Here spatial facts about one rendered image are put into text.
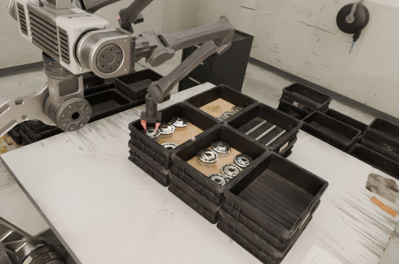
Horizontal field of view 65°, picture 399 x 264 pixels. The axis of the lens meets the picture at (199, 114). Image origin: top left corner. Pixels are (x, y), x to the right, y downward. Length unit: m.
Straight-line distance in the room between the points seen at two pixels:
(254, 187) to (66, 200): 0.84
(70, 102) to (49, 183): 0.53
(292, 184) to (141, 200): 0.71
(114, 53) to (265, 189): 0.92
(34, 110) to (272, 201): 1.04
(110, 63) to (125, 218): 0.74
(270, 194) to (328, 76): 3.42
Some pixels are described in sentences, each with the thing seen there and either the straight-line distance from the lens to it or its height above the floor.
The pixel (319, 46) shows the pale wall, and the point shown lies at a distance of 4.72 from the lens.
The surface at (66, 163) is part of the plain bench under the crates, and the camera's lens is 1.73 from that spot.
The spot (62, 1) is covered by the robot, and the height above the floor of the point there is 1.55.
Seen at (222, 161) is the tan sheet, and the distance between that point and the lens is 1.58.
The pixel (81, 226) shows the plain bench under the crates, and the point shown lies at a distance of 1.44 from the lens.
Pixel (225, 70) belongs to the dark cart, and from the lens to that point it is 3.24.
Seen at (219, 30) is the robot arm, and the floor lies 1.47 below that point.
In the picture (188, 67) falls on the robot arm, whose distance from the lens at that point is 1.38.
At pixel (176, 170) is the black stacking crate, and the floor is 0.85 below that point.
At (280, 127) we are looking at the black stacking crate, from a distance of 1.96.
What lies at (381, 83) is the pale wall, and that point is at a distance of 4.57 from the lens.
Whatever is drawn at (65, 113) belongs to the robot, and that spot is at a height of 1.16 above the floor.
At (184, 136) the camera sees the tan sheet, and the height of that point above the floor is 0.83.
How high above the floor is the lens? 1.81
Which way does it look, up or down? 31 degrees down
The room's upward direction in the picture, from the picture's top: 9 degrees clockwise
